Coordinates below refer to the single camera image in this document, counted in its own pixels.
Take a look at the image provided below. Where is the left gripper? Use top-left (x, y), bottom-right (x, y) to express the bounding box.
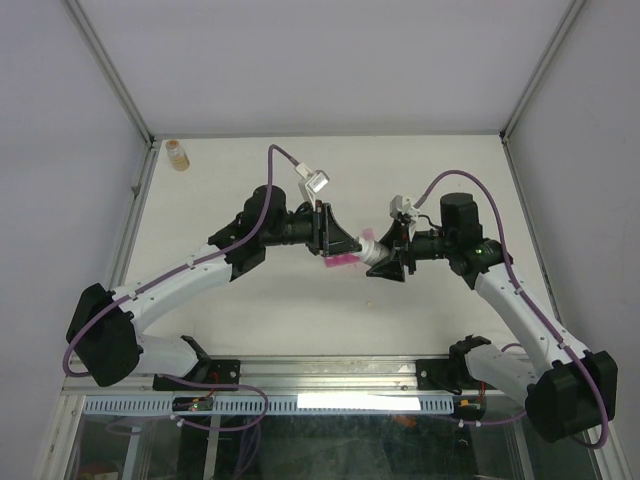
top-left (264, 202), bottom-right (363, 259)

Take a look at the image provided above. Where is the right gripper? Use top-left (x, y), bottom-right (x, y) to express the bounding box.
top-left (364, 218), bottom-right (454, 282)

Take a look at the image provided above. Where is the pink weekly pill organizer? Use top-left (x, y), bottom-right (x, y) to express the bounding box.
top-left (323, 228), bottom-right (375, 268)

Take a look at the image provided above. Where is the white pill bottle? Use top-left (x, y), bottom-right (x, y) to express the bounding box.
top-left (356, 237), bottom-right (390, 266)

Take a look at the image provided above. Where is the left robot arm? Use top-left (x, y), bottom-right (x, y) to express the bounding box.
top-left (66, 185), bottom-right (362, 389)

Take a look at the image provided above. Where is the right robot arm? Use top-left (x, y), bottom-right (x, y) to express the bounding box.
top-left (359, 193), bottom-right (618, 442)

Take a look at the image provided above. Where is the small amber bottle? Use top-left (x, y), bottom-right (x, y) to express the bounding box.
top-left (165, 139), bottom-right (190, 172)

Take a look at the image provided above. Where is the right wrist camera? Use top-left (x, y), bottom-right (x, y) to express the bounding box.
top-left (389, 195), bottom-right (421, 226)

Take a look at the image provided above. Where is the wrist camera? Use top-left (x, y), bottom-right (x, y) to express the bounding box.
top-left (389, 195), bottom-right (421, 226)
top-left (294, 162), bottom-right (330, 206)

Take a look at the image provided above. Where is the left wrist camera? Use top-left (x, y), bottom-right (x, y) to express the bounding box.
top-left (294, 162), bottom-right (330, 206)

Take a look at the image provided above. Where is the aluminium mounting rail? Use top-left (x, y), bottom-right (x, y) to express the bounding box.
top-left (64, 353), bottom-right (601, 401)

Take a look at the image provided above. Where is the left aluminium frame post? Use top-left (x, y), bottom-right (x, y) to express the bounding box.
top-left (64, 0), bottom-right (154, 146)

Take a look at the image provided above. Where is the aluminium frame post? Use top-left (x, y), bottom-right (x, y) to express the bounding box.
top-left (64, 0), bottom-right (154, 146)
top-left (499, 0), bottom-right (586, 144)

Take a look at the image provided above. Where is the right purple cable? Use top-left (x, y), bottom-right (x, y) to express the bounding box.
top-left (412, 169), bottom-right (610, 448)

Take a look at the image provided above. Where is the purple cable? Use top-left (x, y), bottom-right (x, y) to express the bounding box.
top-left (63, 144), bottom-right (301, 376)
top-left (412, 169), bottom-right (610, 448)

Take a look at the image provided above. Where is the slotted cable duct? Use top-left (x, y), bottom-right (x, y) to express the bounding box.
top-left (83, 393), bottom-right (454, 417)

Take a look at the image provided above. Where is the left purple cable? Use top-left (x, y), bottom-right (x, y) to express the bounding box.
top-left (63, 144), bottom-right (301, 376)

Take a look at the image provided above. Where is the right aluminium frame post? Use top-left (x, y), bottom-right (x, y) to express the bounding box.
top-left (499, 0), bottom-right (586, 144)

